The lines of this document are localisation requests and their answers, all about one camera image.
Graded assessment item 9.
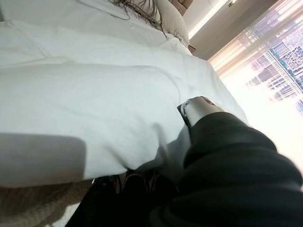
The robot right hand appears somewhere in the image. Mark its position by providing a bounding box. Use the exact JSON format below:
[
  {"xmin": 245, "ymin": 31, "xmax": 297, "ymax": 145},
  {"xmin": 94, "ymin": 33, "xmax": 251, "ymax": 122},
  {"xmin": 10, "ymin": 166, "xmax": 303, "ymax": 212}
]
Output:
[{"xmin": 78, "ymin": 96, "xmax": 303, "ymax": 227}]

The wall light strip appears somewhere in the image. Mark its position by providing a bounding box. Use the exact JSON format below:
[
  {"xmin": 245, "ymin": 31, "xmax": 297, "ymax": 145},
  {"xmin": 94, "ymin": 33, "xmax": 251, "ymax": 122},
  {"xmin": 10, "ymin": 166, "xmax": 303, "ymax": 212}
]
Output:
[{"xmin": 188, "ymin": 0, "xmax": 238, "ymax": 41}]

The white sheeted mattress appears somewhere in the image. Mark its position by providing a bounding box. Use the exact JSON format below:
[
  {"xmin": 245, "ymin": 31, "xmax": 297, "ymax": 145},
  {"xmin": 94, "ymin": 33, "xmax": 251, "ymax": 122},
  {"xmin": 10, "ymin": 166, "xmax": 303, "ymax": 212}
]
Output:
[{"xmin": 0, "ymin": 0, "xmax": 197, "ymax": 71}]

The white duvet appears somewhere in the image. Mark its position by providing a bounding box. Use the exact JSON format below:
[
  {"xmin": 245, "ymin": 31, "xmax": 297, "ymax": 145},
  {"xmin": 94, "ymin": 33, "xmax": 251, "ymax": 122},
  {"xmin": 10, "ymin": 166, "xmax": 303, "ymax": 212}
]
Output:
[{"xmin": 0, "ymin": 55, "xmax": 248, "ymax": 188}]

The patterned fringed cushion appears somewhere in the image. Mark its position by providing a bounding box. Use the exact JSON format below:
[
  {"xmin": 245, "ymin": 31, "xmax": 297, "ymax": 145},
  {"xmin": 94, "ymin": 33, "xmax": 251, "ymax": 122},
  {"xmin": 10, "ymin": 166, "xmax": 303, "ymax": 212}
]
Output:
[{"xmin": 115, "ymin": 0, "xmax": 171, "ymax": 40}]

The sheer white curtain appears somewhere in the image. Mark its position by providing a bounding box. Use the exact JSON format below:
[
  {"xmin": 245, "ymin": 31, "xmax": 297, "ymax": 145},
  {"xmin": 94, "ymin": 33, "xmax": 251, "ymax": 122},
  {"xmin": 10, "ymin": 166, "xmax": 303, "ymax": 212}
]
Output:
[{"xmin": 208, "ymin": 0, "xmax": 287, "ymax": 80}]

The large bright window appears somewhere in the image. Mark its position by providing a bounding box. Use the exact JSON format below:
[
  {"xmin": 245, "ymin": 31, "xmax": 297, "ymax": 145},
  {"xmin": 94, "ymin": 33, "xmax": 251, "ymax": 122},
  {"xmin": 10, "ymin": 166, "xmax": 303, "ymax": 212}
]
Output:
[{"xmin": 222, "ymin": 14, "xmax": 303, "ymax": 153}]

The white fringed throw blanket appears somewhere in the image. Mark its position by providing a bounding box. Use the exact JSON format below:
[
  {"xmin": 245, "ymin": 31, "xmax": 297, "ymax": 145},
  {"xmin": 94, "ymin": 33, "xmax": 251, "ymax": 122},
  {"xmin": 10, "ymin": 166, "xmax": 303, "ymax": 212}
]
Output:
[{"xmin": 0, "ymin": 179, "xmax": 93, "ymax": 227}]

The large beige pillow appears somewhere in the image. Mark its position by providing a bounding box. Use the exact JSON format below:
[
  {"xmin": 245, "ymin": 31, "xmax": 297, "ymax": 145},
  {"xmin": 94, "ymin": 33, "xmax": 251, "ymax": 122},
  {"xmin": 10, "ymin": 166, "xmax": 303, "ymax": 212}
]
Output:
[{"xmin": 155, "ymin": 0, "xmax": 190, "ymax": 46}]

